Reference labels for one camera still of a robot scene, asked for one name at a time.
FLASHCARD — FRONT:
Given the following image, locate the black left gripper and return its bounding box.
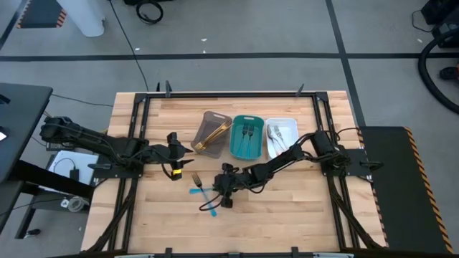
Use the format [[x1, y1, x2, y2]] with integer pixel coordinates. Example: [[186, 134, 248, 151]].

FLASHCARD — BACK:
[[157, 131, 195, 169]]

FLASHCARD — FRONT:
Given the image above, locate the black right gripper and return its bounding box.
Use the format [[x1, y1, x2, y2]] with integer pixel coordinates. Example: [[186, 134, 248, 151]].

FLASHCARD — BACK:
[[213, 163, 252, 198]]

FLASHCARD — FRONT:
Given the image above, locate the cutlery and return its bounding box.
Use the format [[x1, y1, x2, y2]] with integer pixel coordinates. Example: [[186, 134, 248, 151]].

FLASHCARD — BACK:
[[191, 173, 218, 218]]

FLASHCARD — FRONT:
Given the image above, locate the grey translucent plastic bin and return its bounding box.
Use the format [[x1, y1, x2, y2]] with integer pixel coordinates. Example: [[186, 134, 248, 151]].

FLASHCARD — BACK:
[[190, 110, 233, 159]]

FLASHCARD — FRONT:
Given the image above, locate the teal plastic bin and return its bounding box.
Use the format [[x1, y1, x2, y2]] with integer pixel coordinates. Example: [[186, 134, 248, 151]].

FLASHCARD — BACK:
[[229, 115, 265, 161]]

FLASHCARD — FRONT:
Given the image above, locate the silver fork orange handle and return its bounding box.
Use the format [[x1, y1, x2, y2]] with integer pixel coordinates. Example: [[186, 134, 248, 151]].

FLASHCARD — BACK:
[[266, 124, 279, 158], [275, 130, 288, 151], [273, 125, 286, 148]]

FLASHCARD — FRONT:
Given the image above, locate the white plastic bin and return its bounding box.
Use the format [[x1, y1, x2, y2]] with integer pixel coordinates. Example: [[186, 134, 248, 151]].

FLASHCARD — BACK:
[[265, 118, 300, 161]]

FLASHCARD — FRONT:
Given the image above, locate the white paper sheet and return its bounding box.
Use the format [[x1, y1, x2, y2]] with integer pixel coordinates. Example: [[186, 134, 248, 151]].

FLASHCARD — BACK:
[[47, 150, 100, 186]]

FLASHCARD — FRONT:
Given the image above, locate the clear tape roll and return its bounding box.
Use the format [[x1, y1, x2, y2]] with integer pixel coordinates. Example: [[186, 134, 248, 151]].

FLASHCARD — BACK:
[[67, 196, 90, 214]]

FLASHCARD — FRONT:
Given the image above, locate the black side desk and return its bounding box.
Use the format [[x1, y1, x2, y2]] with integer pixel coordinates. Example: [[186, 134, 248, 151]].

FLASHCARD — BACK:
[[0, 82, 54, 184]]

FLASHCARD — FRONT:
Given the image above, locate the white round column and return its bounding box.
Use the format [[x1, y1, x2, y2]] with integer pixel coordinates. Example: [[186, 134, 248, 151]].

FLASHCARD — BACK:
[[56, 0, 107, 38]]

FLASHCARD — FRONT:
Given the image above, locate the hazard striped black platform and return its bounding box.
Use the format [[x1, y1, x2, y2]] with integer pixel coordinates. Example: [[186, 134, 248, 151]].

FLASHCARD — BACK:
[[360, 125, 455, 254]]

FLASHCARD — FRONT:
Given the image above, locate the hazard striped black mat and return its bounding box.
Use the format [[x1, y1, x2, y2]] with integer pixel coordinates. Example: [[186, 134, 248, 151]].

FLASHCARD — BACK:
[[16, 0, 68, 29]]

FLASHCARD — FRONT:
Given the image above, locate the black caster wheel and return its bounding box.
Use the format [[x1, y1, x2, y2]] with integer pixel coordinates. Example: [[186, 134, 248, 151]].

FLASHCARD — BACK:
[[439, 66, 459, 82]]

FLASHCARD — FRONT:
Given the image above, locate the black equipment case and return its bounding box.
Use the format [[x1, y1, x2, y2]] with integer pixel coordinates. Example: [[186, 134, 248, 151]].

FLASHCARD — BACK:
[[420, 0, 459, 49]]

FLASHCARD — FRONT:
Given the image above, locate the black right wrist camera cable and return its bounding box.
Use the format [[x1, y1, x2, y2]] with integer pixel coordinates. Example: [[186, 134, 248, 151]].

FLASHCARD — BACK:
[[199, 178, 273, 212]]

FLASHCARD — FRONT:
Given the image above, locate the long black floor cable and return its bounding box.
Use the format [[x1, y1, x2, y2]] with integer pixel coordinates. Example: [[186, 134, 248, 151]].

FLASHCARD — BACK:
[[108, 0, 151, 92]]

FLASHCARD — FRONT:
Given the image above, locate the black coiled cable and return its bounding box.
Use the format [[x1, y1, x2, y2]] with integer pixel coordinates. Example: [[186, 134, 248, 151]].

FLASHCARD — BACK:
[[134, 0, 165, 26]]

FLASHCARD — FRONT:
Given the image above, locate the black desk leg frame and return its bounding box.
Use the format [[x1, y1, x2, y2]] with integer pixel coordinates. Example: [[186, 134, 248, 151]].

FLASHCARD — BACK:
[[9, 160, 95, 240]]

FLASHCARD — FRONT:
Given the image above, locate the thick black hose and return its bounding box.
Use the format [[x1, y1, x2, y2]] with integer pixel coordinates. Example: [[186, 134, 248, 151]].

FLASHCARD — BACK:
[[417, 27, 459, 115]]

